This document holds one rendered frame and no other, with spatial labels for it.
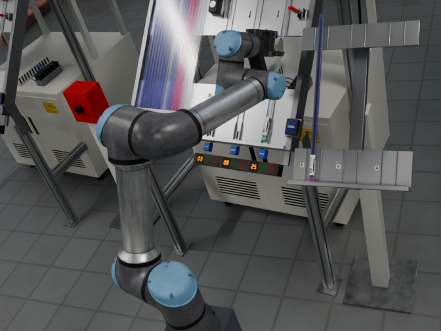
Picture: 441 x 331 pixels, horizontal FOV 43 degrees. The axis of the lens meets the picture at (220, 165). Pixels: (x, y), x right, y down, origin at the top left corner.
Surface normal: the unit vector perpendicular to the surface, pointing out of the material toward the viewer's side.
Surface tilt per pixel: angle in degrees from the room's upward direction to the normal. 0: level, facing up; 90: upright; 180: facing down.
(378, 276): 90
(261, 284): 0
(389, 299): 0
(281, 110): 43
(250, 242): 0
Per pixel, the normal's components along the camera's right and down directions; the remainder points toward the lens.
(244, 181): -0.47, 0.63
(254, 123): -0.51, -0.12
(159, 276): -0.14, -0.73
